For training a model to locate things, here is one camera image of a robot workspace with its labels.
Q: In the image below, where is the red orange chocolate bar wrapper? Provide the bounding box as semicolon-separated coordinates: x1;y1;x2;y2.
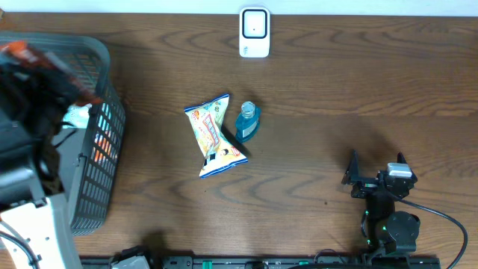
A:
1;40;102;106

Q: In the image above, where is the mint green wipes pack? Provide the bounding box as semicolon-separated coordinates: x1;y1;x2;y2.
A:
63;104;92;129

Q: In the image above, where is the blue mouthwash bottle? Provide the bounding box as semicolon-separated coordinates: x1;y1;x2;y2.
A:
235;101;261;143

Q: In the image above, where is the yellow snack chips bag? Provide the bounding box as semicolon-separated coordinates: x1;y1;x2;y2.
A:
184;93;248;179

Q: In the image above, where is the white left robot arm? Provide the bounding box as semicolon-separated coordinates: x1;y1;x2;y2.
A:
1;55;81;268

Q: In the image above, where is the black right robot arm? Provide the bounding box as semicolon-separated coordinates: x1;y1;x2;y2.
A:
341;150;420;256

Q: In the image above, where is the grey plastic lattice basket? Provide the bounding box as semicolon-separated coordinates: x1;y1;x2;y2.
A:
1;31;126;235

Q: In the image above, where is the black right camera cable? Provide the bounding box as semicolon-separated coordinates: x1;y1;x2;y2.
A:
379;179;469;269

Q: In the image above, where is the black mounting rail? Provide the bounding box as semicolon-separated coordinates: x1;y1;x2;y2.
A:
80;255;441;269

